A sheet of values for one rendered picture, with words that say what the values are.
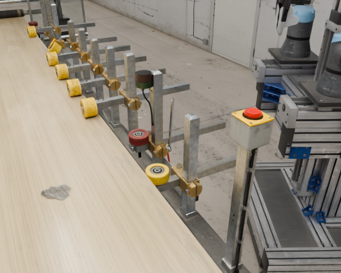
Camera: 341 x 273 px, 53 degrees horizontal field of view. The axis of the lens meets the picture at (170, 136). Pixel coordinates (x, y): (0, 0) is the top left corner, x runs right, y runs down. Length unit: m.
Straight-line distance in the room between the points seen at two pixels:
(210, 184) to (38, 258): 1.78
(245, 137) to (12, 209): 0.69
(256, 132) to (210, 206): 1.61
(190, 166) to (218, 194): 1.36
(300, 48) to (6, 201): 1.49
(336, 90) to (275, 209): 0.90
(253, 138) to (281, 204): 1.39
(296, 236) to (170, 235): 1.15
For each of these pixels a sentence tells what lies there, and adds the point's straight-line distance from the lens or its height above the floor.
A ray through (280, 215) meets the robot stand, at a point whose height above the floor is 0.21.
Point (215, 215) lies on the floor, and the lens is 2.30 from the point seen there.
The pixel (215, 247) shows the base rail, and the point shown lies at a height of 0.70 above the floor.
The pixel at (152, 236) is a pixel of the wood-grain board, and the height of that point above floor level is 0.90.
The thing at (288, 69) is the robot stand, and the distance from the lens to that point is 1.91.
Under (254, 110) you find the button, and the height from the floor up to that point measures 1.23.
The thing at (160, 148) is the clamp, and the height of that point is 0.87.
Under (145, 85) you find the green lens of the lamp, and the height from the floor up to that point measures 1.13.
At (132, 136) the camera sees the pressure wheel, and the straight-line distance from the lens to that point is 1.32.
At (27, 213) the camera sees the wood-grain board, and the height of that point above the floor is 0.90.
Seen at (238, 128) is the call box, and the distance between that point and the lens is 0.80.
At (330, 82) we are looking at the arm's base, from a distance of 1.47.
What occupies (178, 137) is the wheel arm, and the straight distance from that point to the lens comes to 1.43.
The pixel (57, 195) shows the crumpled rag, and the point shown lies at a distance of 1.08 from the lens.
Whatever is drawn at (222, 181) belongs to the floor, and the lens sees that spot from 2.59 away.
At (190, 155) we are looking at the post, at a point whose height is 0.97.
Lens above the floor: 1.58
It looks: 31 degrees down
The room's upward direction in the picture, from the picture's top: straight up
